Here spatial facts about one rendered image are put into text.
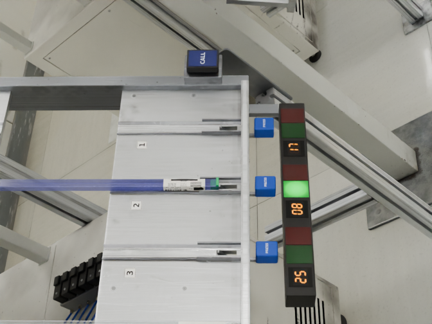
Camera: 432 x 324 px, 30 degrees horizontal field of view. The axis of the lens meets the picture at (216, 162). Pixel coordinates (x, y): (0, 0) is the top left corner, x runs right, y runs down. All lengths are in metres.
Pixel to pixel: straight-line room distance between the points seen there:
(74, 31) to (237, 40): 0.82
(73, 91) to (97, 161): 1.79
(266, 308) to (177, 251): 0.54
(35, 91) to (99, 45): 1.02
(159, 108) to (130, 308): 0.35
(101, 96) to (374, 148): 0.76
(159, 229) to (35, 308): 0.62
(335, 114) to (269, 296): 0.42
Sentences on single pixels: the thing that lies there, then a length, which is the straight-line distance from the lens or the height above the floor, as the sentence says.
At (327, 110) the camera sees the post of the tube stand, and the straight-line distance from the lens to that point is 1.74.
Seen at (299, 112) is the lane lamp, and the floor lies 0.65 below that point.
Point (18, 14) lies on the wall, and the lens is 4.09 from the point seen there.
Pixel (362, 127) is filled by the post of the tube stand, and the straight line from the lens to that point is 1.80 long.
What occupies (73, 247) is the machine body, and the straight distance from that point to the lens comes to 1.67.
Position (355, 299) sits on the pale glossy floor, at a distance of 1.92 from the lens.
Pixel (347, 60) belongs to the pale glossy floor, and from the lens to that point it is 2.33.
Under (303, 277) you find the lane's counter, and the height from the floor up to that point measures 0.66.
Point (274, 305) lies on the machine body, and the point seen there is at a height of 0.29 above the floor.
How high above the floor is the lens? 1.42
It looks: 35 degrees down
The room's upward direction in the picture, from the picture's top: 57 degrees counter-clockwise
